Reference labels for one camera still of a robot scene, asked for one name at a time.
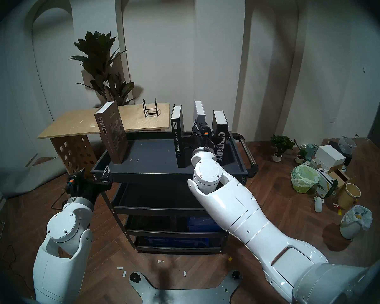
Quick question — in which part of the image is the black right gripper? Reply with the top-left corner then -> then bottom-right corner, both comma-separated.
180,119 -> 219,154

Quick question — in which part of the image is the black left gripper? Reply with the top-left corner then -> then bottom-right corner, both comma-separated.
65,165 -> 113,203

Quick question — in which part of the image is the grey Discontent book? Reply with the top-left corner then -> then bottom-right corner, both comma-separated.
193,100 -> 206,130

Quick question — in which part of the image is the brown Homes book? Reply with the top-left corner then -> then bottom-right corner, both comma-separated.
94,101 -> 129,164

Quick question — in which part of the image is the black Fashion book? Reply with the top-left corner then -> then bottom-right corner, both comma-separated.
171,104 -> 186,168

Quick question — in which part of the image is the black Century book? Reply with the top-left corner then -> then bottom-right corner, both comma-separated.
212,110 -> 230,165

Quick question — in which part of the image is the dark grey utility cart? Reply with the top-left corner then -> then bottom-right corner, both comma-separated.
90,131 -> 259,255

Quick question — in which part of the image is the light wooden table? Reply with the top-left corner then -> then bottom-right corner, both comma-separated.
37,103 -> 170,177

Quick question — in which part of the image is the grey rolled floor mat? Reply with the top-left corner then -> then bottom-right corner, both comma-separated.
0,157 -> 67,199

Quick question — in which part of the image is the small bushy potted plant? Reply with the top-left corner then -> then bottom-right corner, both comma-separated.
270,134 -> 296,163

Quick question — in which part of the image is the tall blue plastic bin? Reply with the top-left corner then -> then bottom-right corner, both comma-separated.
187,216 -> 217,232

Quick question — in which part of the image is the small thin potted plant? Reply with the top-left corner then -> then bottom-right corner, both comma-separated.
295,144 -> 307,164

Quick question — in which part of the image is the flat blue plastic bin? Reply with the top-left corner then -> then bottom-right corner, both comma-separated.
142,238 -> 209,247

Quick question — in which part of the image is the green-lined waste basket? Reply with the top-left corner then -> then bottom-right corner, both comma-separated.
291,165 -> 320,193

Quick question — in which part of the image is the large dark leafy plant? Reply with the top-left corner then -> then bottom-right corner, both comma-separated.
69,31 -> 135,107

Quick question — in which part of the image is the white cardboard box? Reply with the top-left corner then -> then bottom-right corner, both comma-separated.
314,145 -> 346,169

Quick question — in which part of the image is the green printed carton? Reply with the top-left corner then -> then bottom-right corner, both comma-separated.
315,169 -> 339,198

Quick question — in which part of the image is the brown cardboard box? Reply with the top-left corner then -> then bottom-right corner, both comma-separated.
328,169 -> 352,190

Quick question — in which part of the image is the clear plastic storage box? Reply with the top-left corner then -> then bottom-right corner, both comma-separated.
338,136 -> 357,155

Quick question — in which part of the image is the yellow plastic bucket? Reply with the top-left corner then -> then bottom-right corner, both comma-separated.
337,183 -> 361,209

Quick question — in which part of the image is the white bin with bag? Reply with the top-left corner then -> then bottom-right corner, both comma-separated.
340,205 -> 373,240

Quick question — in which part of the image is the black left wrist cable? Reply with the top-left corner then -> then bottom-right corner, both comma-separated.
51,190 -> 71,211

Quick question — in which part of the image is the black wire book stand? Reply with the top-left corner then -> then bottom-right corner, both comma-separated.
142,98 -> 158,118

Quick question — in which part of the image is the thin black floor cable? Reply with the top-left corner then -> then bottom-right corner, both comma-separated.
0,221 -> 35,294

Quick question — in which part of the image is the grey metal robot base plate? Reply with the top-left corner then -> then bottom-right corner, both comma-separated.
129,270 -> 243,304

